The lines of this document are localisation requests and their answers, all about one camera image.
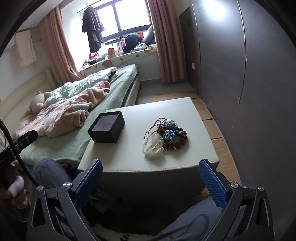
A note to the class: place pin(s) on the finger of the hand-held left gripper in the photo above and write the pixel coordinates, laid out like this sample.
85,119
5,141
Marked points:
26,139

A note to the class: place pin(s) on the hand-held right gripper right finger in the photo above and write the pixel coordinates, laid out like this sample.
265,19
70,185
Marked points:
212,183

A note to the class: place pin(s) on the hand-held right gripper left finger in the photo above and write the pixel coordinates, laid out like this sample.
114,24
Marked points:
89,180

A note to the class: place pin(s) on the black jewelry box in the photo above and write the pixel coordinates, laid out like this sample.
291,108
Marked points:
108,136

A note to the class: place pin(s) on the white plastic bag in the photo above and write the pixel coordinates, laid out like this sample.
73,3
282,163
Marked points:
152,146

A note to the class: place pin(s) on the person's left hand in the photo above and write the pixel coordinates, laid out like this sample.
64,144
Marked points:
18,199

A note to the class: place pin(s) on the beige plush toy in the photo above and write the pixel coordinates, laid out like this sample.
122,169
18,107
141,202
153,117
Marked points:
37,102

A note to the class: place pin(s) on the grey patterned pants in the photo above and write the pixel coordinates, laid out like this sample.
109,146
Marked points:
48,171

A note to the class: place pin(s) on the pink printed blanket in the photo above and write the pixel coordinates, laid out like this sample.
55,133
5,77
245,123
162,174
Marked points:
62,111

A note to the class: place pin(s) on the white bed headboard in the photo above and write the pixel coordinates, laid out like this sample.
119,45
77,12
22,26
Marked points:
23,88

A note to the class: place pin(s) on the cardboard floor sheets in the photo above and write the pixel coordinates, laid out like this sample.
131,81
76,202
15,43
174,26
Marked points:
215,129

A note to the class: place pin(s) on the light green quilt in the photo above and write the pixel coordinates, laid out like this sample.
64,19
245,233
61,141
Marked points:
92,78

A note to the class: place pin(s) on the white leather table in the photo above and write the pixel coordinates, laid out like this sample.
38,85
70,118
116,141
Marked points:
143,109

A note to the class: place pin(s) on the bed with green sheet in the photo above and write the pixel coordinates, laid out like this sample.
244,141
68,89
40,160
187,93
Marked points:
115,92

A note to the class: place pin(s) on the beige hanging towel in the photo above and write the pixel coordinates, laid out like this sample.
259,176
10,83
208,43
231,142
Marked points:
25,46

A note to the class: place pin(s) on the pink curtain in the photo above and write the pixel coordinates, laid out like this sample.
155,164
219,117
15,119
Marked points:
57,46
168,46

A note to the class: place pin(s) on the pink toy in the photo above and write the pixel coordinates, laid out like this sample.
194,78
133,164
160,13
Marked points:
93,56

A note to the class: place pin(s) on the orange and white bag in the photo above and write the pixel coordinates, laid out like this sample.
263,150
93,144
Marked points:
111,52

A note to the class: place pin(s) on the grey wardrobe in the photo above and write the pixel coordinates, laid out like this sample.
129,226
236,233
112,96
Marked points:
219,58

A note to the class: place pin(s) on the patterned window seat cushion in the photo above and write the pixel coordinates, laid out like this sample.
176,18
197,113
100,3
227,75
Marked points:
129,56

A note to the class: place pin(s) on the hanging dark clothes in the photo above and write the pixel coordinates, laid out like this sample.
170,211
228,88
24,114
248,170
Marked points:
92,23

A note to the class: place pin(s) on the black bag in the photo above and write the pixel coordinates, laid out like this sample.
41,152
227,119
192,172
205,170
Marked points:
131,42

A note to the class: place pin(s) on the grey pillow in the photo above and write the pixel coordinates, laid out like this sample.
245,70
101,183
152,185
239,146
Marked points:
148,34

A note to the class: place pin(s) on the window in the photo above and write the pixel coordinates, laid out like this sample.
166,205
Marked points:
131,14

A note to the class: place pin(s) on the white wall socket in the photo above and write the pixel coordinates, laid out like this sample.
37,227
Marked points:
193,65

